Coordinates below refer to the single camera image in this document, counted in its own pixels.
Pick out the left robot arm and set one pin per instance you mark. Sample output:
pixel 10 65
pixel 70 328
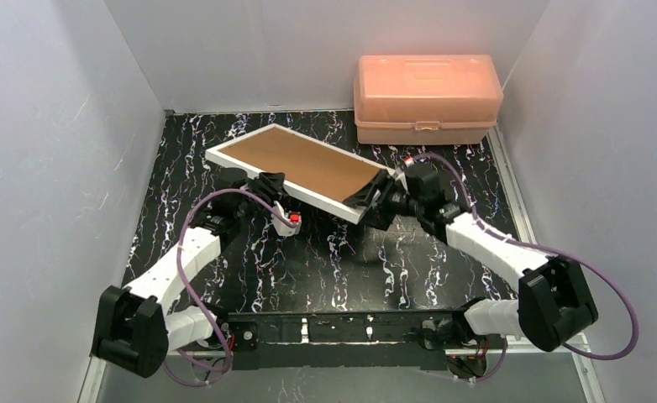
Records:
pixel 161 295

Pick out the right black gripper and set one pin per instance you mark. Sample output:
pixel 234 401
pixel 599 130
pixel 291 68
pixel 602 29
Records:
pixel 381 196

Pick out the brown backing board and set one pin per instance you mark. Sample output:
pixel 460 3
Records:
pixel 306 162

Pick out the pink plastic storage box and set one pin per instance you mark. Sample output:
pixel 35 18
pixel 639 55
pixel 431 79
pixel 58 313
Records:
pixel 425 99

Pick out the white picture frame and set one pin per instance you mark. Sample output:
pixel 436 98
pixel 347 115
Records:
pixel 338 209

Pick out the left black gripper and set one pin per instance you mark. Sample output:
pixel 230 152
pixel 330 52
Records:
pixel 263 189

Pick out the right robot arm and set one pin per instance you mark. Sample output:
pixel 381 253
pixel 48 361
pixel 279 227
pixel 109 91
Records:
pixel 553 302

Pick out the aluminium rail base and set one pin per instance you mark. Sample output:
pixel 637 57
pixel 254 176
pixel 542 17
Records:
pixel 425 339

